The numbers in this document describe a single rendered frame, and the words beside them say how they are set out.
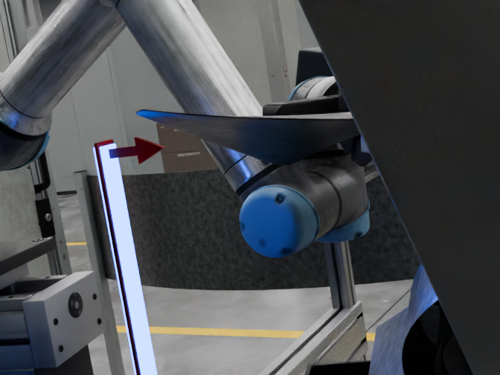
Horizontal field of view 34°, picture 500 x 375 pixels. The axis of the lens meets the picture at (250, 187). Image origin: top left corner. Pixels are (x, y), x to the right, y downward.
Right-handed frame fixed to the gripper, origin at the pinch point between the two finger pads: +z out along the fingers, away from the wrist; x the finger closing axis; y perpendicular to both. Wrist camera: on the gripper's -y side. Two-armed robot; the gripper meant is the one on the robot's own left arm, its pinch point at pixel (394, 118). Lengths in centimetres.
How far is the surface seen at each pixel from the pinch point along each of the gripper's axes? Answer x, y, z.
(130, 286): 14.3, -22.3, -8.7
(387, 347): 17.7, -2.8, 4.9
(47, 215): 38, -45, -211
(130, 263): 12.4, -22.1, -9.2
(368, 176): 13, 18, -63
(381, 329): 17.1, -2.3, 2.3
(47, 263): 54, -47, -212
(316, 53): -7, 8, -56
